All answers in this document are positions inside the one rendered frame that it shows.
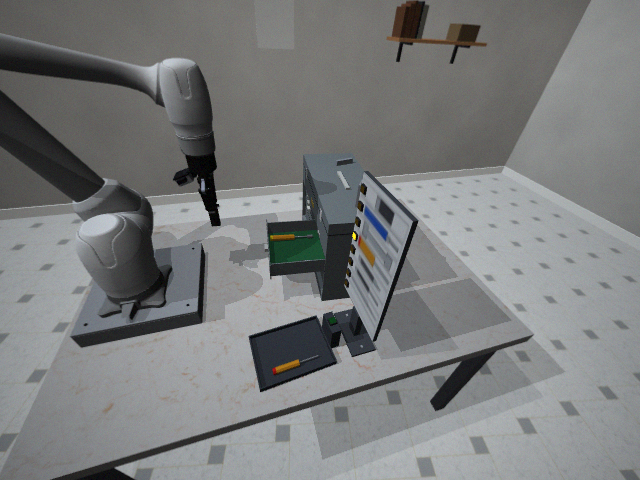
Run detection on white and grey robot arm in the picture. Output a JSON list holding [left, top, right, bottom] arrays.
[[0, 33, 216, 320]]

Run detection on dark grey drawer chest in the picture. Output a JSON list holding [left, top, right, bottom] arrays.
[[264, 153, 364, 301]]

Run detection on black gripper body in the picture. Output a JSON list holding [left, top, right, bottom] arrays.
[[185, 152, 217, 188]]

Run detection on orange-handled screwdriver with red end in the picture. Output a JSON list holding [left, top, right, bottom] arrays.
[[272, 355, 318, 375]]

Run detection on orange-handled screwdriver with yellow band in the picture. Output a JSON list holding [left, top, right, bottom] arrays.
[[270, 234, 313, 241]]

